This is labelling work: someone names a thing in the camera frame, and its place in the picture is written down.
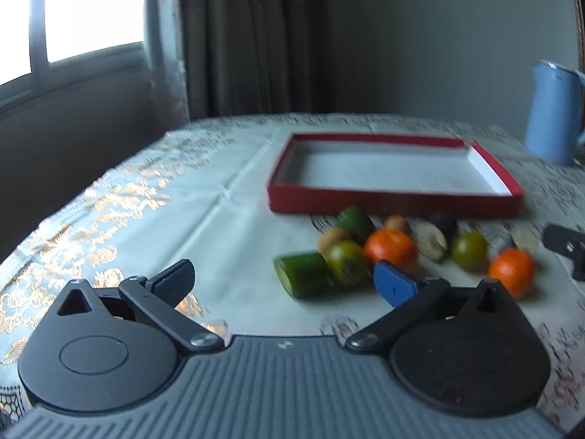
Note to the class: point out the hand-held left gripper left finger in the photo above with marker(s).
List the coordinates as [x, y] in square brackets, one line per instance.
[176, 280]

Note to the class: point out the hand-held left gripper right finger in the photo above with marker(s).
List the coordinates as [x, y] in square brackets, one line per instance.
[394, 283]

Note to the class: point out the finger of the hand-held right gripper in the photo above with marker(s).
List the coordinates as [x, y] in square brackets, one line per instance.
[569, 242]

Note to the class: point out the orange tangerine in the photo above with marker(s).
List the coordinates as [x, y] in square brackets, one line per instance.
[511, 272]
[390, 247]

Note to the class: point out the green lime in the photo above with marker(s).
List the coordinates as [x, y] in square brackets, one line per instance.
[469, 249]
[345, 260]

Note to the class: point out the green cucumber piece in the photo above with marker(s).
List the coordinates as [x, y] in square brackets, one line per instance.
[304, 274]
[354, 222]

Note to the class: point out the red shallow cardboard box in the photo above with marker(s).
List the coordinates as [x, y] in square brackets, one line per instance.
[320, 199]

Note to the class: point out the white floral tablecloth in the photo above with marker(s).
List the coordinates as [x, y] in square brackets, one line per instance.
[205, 238]

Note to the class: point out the light blue electric kettle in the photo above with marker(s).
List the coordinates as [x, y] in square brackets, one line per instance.
[553, 114]

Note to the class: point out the sheer lace curtain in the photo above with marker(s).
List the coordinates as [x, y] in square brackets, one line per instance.
[164, 55]

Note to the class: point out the brown patterned curtain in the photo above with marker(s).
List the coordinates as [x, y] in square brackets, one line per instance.
[251, 32]

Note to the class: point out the window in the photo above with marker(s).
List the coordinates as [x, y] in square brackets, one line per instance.
[91, 9]

